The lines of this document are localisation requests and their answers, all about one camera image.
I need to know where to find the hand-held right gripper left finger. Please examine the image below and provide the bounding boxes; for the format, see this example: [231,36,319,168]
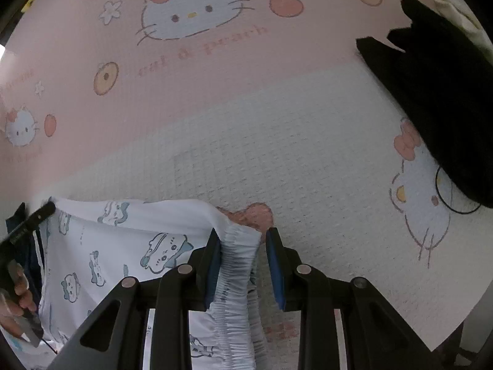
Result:
[48,228,223,370]

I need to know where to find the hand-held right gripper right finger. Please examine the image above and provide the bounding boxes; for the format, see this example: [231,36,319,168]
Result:
[265,227,443,370]

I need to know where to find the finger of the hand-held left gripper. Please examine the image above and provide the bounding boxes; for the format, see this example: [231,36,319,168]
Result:
[0,199,58,251]

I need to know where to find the white cartoon print pants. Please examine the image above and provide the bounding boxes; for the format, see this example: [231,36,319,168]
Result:
[0,196,268,370]

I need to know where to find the person's left hand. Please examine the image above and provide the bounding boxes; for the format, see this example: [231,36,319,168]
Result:
[0,270,38,334]

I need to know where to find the pink cartoon cat blanket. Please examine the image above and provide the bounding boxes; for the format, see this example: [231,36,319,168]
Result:
[0,0,493,355]

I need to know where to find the black garment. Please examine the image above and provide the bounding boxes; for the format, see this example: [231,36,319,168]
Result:
[356,0,493,209]

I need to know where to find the cream cloth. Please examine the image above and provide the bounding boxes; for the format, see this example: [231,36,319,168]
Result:
[429,0,493,52]

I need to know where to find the black hair tie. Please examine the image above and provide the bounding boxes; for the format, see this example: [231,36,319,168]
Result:
[435,164,482,214]

